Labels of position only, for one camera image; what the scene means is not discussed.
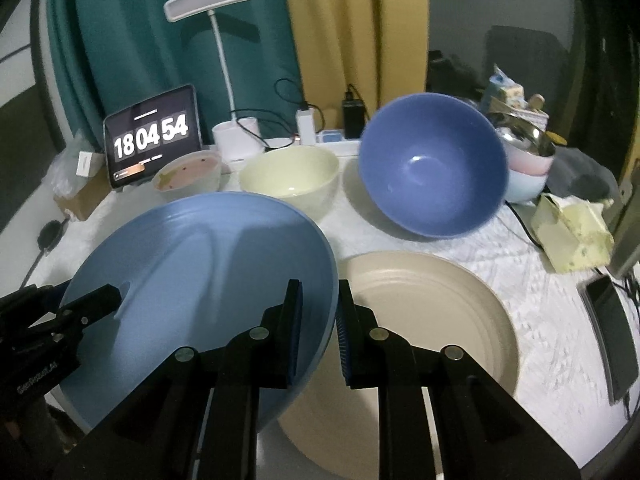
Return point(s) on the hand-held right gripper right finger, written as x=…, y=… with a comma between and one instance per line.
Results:
x=344, y=342

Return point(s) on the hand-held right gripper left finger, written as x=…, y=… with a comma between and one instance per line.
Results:
x=296, y=332

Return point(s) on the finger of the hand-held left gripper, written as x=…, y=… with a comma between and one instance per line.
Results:
x=95, y=304
x=35, y=296

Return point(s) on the beige plate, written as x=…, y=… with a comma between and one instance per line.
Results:
x=430, y=305

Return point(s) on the light blue plate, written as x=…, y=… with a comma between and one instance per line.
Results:
x=200, y=260

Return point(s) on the pale yellow bowl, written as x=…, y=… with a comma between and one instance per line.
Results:
x=290, y=170

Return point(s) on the dark blue bowl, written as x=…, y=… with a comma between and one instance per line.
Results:
x=430, y=160

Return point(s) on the black round puck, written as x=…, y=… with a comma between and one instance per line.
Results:
x=50, y=236

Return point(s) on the cardboard box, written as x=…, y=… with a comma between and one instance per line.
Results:
x=80, y=206

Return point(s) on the clear plastic bag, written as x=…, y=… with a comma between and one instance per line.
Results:
x=65, y=170

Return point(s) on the small white box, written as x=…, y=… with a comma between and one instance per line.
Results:
x=92, y=165

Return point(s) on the pink speckled bowl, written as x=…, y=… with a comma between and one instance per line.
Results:
x=187, y=172

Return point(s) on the tablet with clock display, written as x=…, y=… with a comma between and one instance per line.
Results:
x=150, y=135

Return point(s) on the white power strip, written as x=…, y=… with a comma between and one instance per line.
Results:
x=345, y=146

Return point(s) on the white charger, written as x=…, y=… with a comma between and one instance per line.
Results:
x=305, y=125

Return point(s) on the black charger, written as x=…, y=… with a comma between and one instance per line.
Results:
x=352, y=120

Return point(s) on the pale blue bowl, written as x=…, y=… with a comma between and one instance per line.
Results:
x=525, y=187

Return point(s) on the yellow tissue box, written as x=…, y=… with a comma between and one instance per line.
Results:
x=565, y=240

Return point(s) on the black smartphone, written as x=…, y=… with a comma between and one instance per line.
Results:
x=607, y=330

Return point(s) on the teal curtain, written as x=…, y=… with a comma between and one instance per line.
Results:
x=125, y=35

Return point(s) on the stainless steel bowl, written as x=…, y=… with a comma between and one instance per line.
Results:
x=525, y=137

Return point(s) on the grey cloth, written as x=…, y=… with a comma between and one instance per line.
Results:
x=580, y=175

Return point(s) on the small yellow item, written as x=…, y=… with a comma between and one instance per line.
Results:
x=556, y=138

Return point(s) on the white basket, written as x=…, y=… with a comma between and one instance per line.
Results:
x=539, y=120

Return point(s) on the blue and yellow snack bag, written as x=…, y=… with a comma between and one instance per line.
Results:
x=500, y=87

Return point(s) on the small wooden item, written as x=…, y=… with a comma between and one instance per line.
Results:
x=536, y=102

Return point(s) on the yellow curtain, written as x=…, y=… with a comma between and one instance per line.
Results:
x=340, y=25

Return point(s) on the white desk lamp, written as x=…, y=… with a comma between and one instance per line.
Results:
x=210, y=0

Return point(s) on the dark chair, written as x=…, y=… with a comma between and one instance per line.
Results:
x=525, y=60

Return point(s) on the grey metal frame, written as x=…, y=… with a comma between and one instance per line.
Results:
x=629, y=230

